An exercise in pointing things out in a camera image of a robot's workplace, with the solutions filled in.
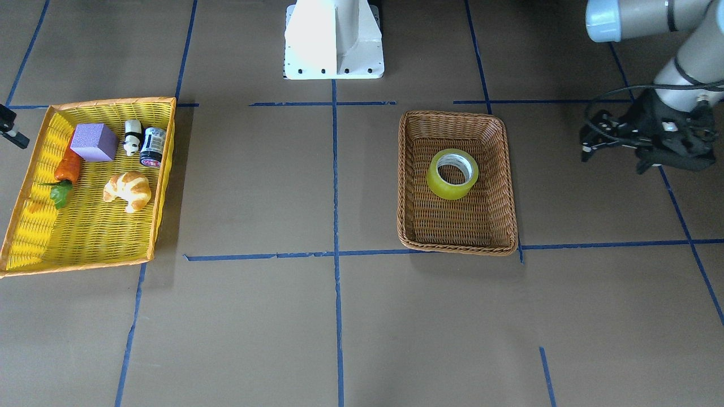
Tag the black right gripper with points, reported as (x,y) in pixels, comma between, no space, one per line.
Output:
(9,129)

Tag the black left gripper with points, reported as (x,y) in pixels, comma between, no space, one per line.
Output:
(646,121)

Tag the yellow-green tape roll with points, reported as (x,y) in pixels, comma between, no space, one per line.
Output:
(451,174)

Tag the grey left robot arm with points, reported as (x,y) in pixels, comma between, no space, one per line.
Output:
(697,63)

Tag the yellow woven plastic basket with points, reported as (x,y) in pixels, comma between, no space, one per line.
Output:
(88,233)

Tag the brown wicker basket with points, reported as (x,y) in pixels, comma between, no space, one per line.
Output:
(481,223)

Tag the orange toy carrot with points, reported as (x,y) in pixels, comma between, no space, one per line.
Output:
(66,177)

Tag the purple foam block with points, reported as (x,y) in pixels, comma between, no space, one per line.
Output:
(94,142)

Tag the black white panda figure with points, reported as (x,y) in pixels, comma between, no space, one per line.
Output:
(133,137)

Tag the toy croissant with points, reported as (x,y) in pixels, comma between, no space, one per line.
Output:
(132,187)

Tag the small black labelled jar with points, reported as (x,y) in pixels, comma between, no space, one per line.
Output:
(151,152)

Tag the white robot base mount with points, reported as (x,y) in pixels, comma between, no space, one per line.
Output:
(333,40)

